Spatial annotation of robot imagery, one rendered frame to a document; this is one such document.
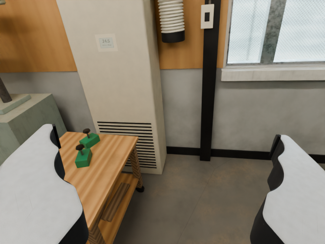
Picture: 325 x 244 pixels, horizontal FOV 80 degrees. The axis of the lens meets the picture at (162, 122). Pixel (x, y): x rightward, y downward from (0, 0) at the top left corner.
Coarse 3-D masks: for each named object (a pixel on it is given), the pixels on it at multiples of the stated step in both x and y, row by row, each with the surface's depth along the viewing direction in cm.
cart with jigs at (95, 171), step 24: (72, 144) 133; (96, 144) 131; (120, 144) 129; (72, 168) 112; (96, 168) 111; (120, 168) 110; (96, 192) 97; (120, 192) 136; (96, 216) 87; (120, 216) 123; (96, 240) 92
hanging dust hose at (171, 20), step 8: (160, 0) 114; (168, 0) 112; (176, 0) 113; (160, 8) 117; (168, 8) 114; (176, 8) 114; (160, 16) 120; (168, 16) 116; (176, 16) 116; (168, 24) 119; (176, 24) 118; (168, 32) 121; (176, 32) 120; (184, 32) 125; (168, 40) 123; (176, 40) 122
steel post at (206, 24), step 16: (208, 0) 116; (208, 16) 119; (208, 32) 127; (208, 48) 132; (208, 64) 137; (208, 80) 143; (208, 96) 150; (208, 112) 157; (208, 128) 165; (208, 144) 173; (208, 160) 183
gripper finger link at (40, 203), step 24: (24, 144) 9; (48, 144) 9; (0, 168) 8; (24, 168) 8; (48, 168) 8; (0, 192) 7; (24, 192) 7; (48, 192) 7; (72, 192) 7; (0, 216) 6; (24, 216) 6; (48, 216) 6; (72, 216) 6; (0, 240) 6; (24, 240) 6; (48, 240) 6; (72, 240) 6
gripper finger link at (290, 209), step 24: (288, 144) 10; (288, 168) 9; (312, 168) 9; (288, 192) 8; (312, 192) 8; (264, 216) 7; (288, 216) 7; (312, 216) 7; (264, 240) 7; (288, 240) 6; (312, 240) 6
